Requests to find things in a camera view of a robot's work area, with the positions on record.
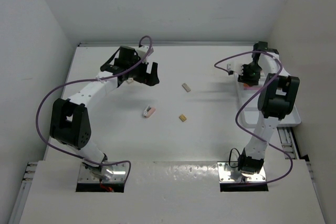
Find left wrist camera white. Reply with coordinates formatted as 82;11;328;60
135;46;154;58

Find orange capped grey marker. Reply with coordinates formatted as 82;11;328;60
243;84;261;90

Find grey brown eraser block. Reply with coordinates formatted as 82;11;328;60
182;83;191;92

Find white pink eraser box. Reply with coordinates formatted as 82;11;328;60
126;78;134;84

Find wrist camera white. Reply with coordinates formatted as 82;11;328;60
135;46;154;58
226;61;244;76

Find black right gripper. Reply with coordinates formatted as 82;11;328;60
238;62;263;86

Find tan eraser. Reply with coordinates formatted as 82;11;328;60
178;114;187;122

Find purple cable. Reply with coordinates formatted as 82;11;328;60
35;36;154;175
214;52;294;185

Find metal mounting plate left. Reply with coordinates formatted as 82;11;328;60
78;163;127;184

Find white compartment tray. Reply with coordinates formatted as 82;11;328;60
234;71;301;129

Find metal mounting plate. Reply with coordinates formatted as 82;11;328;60
78;163;127;184
217;162;267;185

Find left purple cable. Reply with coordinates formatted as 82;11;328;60
35;36;154;175

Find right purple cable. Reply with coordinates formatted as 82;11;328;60
214;52;294;185

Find metal mounting plate right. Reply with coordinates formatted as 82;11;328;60
217;162;267;185

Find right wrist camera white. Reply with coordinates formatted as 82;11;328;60
226;61;244;76

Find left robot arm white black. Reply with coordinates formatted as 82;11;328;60
50;45;160;169

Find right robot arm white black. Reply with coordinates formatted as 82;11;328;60
237;41;300;174

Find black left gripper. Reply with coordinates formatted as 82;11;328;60
125;55;159;86

